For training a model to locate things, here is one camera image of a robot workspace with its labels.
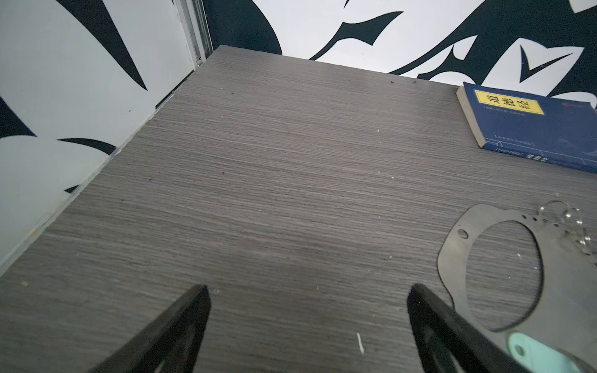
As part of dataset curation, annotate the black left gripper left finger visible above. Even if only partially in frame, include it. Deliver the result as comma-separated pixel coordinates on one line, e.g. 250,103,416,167
90,284,211,372

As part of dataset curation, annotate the blue book yellow label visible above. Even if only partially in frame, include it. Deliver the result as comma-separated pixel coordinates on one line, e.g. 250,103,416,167
456,82,596,173

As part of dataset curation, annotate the silver keyring cluster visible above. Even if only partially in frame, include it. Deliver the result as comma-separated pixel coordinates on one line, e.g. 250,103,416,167
538,200,596,256

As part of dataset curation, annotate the green translucent plastic case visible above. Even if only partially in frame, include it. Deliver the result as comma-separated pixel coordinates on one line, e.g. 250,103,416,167
507,332,596,373

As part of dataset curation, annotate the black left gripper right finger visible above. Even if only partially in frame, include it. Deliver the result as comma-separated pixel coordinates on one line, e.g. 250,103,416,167
407,284,527,372

